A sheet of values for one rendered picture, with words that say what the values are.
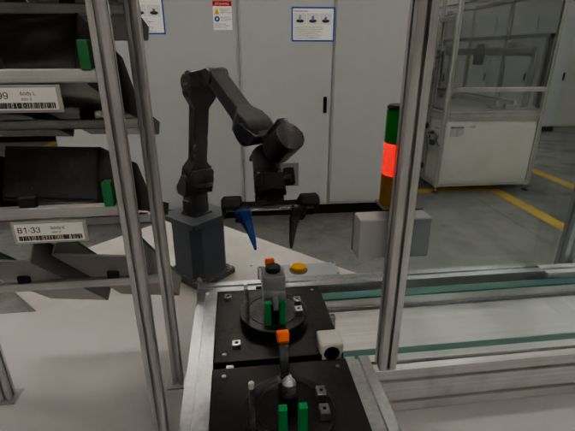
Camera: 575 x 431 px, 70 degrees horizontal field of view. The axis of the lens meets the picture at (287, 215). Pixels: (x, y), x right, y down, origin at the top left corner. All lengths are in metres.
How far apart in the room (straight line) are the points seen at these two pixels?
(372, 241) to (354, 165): 3.31
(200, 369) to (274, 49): 3.19
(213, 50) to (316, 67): 0.87
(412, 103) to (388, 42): 3.33
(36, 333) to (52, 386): 0.21
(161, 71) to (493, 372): 3.37
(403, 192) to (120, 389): 0.67
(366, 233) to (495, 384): 0.41
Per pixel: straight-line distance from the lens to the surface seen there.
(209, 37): 3.73
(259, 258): 1.36
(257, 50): 3.72
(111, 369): 1.01
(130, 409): 0.91
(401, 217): 0.65
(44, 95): 0.54
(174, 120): 3.81
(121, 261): 0.74
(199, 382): 0.79
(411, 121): 0.61
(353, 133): 3.92
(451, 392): 0.90
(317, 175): 3.93
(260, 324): 0.84
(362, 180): 4.05
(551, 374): 0.99
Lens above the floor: 1.49
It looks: 22 degrees down
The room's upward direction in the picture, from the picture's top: straight up
